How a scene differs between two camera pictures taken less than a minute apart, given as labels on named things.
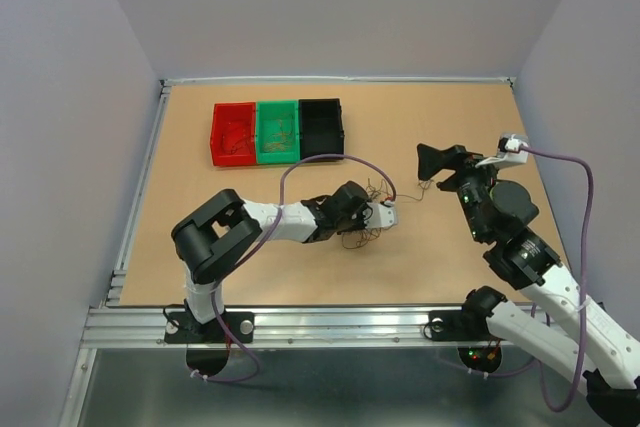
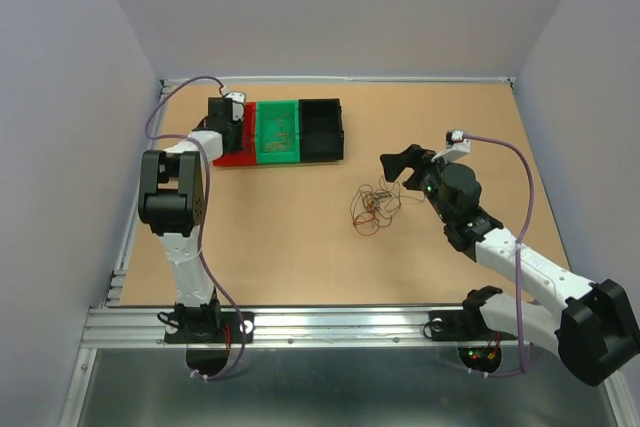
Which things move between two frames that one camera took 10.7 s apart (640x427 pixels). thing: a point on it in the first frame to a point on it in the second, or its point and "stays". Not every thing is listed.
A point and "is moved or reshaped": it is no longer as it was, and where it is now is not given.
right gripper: (430, 160) to (413, 156)
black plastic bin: (320, 127) stays
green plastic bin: (277, 132) stays
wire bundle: (364, 237) is moved or reshaped
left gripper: (360, 223) to (237, 124)
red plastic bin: (234, 134) stays
